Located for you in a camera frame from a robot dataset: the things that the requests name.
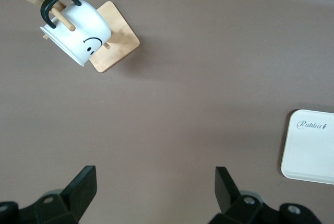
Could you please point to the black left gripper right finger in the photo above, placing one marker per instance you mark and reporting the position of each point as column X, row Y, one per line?
column 235, row 208

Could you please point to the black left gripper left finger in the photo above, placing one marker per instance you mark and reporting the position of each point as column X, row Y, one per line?
column 65, row 205

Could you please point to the white rabbit print tray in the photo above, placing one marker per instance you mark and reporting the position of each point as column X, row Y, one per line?
column 310, row 153

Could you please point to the brown table cover sheet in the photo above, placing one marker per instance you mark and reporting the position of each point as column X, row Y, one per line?
column 182, row 104

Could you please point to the bamboo mug tree stand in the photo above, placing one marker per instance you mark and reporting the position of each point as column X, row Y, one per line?
column 120, row 49

